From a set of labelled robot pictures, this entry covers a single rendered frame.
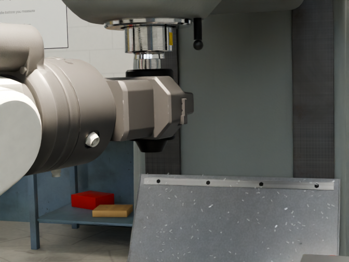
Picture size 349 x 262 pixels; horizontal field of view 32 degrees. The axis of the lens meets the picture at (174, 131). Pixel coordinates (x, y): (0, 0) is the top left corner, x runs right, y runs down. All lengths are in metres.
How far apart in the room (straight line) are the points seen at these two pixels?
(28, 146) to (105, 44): 4.85
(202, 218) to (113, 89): 0.48
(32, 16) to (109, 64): 0.83
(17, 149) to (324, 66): 0.62
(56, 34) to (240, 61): 4.55
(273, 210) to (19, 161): 0.59
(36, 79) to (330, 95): 0.57
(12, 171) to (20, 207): 5.36
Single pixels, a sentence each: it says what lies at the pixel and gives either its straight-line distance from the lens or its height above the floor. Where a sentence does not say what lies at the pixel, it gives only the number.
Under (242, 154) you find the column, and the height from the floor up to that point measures 1.13.
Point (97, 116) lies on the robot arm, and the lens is 0.48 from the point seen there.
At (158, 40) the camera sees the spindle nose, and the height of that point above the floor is 1.29.
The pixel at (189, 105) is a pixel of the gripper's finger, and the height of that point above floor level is 1.23.
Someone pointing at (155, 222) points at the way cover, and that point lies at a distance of 0.99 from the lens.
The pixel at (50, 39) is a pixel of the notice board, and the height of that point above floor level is 1.61.
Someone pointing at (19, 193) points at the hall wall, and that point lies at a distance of 5.74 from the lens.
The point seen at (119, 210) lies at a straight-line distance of 4.65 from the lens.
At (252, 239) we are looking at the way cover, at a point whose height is 1.01.
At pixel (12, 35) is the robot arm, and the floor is 1.29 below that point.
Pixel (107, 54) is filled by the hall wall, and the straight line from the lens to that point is 5.24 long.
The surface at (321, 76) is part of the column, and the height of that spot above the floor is 1.25.
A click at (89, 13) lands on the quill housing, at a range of 0.56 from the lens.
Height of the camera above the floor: 1.26
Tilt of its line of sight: 5 degrees down
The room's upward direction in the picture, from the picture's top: 2 degrees counter-clockwise
